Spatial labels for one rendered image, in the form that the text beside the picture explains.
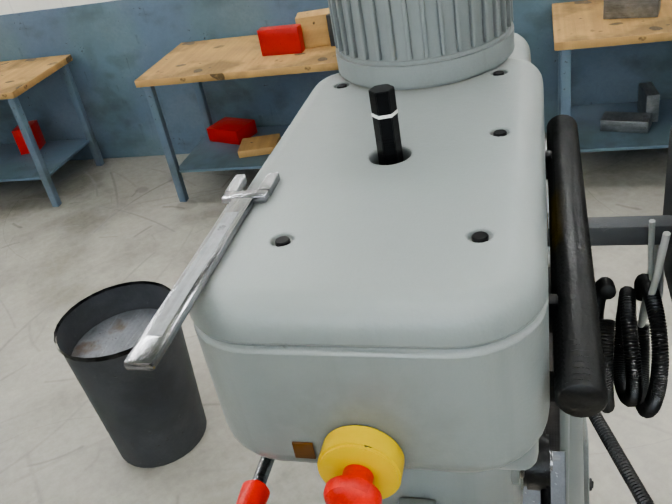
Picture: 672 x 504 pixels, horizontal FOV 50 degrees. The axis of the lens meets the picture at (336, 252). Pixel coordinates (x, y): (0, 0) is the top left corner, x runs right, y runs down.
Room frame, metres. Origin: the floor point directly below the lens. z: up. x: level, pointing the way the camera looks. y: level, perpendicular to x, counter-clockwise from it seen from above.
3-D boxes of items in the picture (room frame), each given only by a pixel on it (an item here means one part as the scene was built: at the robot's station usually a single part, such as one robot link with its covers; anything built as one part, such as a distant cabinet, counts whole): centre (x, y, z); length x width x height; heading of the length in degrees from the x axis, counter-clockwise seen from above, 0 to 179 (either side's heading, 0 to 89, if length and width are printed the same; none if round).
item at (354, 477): (0.34, 0.02, 1.76); 0.04 x 0.03 x 0.04; 71
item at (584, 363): (0.56, -0.21, 1.79); 0.45 x 0.04 x 0.04; 161
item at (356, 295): (0.59, -0.07, 1.81); 0.47 x 0.26 x 0.16; 161
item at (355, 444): (0.36, 0.01, 1.76); 0.06 x 0.02 x 0.06; 71
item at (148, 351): (0.46, 0.09, 1.89); 0.24 x 0.04 x 0.01; 162
